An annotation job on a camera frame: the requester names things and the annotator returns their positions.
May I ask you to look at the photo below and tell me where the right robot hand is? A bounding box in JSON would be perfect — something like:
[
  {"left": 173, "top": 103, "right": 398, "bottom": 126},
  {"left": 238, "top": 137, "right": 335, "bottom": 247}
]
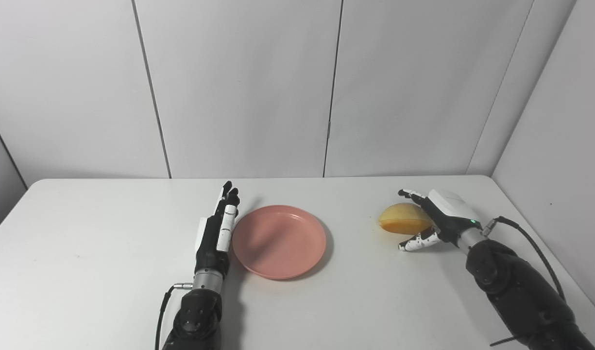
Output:
[{"left": 398, "top": 189, "right": 483, "bottom": 252}]

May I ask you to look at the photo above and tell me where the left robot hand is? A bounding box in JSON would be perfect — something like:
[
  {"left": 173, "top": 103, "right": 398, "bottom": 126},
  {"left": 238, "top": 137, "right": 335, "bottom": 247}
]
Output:
[{"left": 194, "top": 181, "right": 240, "bottom": 279}]

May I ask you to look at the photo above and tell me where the yellow bread piece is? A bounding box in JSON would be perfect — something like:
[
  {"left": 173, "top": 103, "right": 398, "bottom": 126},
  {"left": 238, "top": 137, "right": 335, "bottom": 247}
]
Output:
[{"left": 378, "top": 203, "right": 434, "bottom": 235}]

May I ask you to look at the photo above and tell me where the pink plate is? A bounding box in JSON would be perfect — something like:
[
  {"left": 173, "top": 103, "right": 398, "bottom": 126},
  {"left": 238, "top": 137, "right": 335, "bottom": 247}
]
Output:
[{"left": 232, "top": 205, "right": 327, "bottom": 280}]

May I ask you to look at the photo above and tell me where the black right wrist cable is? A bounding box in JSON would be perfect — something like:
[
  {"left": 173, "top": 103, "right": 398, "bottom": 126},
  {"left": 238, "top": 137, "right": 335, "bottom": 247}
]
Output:
[{"left": 482, "top": 216, "right": 566, "bottom": 301}]

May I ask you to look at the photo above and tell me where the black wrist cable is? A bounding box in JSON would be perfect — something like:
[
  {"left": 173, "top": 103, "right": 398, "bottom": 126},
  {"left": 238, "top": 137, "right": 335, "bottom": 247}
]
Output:
[
  {"left": 482, "top": 216, "right": 566, "bottom": 301},
  {"left": 155, "top": 283, "right": 194, "bottom": 350}
]

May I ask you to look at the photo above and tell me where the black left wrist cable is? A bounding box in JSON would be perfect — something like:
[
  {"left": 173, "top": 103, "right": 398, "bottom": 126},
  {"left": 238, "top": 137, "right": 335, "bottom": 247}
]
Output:
[{"left": 155, "top": 283, "right": 194, "bottom": 350}]

